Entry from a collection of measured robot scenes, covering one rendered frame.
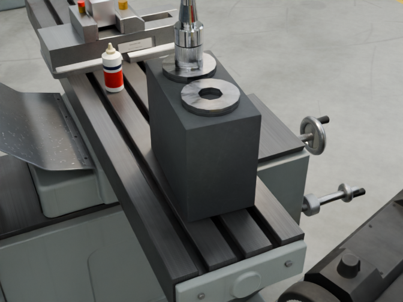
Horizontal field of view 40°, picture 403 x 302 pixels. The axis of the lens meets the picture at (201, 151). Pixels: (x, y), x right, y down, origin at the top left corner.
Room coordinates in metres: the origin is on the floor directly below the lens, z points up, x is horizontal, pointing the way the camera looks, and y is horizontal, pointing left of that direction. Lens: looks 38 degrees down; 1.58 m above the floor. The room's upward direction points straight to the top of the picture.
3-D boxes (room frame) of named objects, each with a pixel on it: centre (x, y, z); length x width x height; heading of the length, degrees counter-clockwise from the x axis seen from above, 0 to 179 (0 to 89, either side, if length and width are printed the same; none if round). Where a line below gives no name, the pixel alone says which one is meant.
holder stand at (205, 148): (0.76, 0.00, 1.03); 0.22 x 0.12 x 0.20; 20
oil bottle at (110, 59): (1.06, 0.19, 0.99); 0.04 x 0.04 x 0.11
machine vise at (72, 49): (1.24, 0.21, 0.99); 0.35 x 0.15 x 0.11; 115
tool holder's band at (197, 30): (0.81, 0.02, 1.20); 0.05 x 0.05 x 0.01
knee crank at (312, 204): (1.16, -0.37, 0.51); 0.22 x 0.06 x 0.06; 114
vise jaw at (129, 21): (1.25, 0.19, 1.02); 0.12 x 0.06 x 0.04; 25
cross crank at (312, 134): (1.28, -0.29, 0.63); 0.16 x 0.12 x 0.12; 114
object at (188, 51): (0.81, 0.02, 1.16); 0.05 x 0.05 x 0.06
